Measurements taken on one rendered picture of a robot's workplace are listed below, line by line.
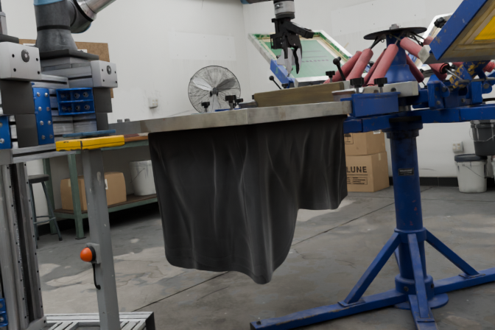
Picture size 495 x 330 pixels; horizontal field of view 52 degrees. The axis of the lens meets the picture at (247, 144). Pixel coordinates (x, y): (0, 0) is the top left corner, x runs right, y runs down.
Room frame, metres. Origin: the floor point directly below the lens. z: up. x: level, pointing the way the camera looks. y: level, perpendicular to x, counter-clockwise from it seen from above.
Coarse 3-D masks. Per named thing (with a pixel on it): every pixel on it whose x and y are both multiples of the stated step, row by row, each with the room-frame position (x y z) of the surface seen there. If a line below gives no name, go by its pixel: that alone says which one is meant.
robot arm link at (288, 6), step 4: (276, 4) 1.85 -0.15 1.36; (280, 4) 1.84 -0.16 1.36; (284, 4) 1.83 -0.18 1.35; (288, 4) 1.83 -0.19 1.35; (292, 4) 1.85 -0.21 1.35; (276, 8) 1.85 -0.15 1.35; (280, 8) 1.84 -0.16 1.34; (284, 8) 1.83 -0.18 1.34; (288, 8) 1.83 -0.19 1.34; (292, 8) 1.84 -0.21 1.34; (276, 12) 1.85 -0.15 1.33; (280, 12) 1.84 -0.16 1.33; (284, 12) 1.83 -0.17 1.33; (288, 12) 1.84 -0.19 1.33; (292, 12) 1.85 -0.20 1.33
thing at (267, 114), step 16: (224, 112) 1.26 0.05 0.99; (240, 112) 1.22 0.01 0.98; (256, 112) 1.24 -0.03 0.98; (272, 112) 1.28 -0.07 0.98; (288, 112) 1.33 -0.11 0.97; (304, 112) 1.38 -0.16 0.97; (320, 112) 1.44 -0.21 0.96; (336, 112) 1.50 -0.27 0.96; (352, 112) 1.57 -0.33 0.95; (112, 128) 1.59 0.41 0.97; (128, 128) 1.53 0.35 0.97; (144, 128) 1.48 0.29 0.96; (160, 128) 1.43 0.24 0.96; (176, 128) 1.38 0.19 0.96; (192, 128) 1.34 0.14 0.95
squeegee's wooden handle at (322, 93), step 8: (288, 88) 1.86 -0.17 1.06; (296, 88) 1.84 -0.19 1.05; (304, 88) 1.81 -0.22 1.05; (312, 88) 1.79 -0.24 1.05; (320, 88) 1.77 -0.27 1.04; (328, 88) 1.75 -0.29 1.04; (336, 88) 1.73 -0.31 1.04; (344, 88) 1.74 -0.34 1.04; (256, 96) 1.96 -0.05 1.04; (264, 96) 1.93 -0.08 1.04; (272, 96) 1.91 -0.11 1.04; (280, 96) 1.89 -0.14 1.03; (288, 96) 1.86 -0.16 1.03; (296, 96) 1.84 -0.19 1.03; (304, 96) 1.81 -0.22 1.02; (312, 96) 1.79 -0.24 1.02; (320, 96) 1.77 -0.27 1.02; (328, 96) 1.75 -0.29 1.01; (264, 104) 1.94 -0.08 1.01; (272, 104) 1.91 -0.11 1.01; (280, 104) 1.89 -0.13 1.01; (288, 104) 1.86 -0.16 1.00; (296, 104) 1.84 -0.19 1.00; (304, 104) 1.81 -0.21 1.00
